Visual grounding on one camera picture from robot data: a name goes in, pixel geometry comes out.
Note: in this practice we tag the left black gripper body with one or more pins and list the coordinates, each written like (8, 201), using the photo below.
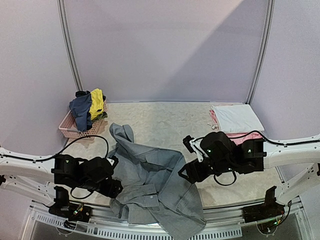
(110, 190)

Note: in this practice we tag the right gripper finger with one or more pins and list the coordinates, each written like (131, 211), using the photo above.
(187, 169)
(190, 179)

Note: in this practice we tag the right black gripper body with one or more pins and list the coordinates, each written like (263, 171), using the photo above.
(196, 170)

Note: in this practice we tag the grey blue button shirt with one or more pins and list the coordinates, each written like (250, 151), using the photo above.
(153, 192)

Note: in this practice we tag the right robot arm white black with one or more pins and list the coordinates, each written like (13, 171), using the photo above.
(218, 154)

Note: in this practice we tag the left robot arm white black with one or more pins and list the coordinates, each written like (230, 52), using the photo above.
(83, 176)

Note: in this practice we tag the pink plastic laundry basket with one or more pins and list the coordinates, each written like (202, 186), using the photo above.
(69, 130)

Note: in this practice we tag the pink folded garment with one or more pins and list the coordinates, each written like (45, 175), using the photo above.
(237, 138)

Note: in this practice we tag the white folded shirt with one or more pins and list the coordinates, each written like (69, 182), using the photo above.
(235, 119)

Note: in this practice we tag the yellow garment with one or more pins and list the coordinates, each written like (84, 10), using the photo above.
(97, 103)

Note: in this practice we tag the navy blue garment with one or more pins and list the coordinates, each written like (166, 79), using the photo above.
(80, 107)

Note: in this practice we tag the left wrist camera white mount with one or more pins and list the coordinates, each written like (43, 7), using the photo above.
(113, 160)

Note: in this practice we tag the aluminium front rail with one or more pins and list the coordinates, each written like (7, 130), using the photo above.
(223, 223)

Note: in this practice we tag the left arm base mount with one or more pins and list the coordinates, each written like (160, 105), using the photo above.
(62, 207)

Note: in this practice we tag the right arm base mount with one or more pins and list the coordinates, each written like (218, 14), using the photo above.
(268, 209)

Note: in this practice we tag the right aluminium corner post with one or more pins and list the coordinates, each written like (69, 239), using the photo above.
(262, 50)

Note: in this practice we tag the aluminium corner post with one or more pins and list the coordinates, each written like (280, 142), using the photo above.
(262, 50)
(68, 44)

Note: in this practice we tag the left aluminium corner post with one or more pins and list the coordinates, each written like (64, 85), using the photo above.
(68, 44)

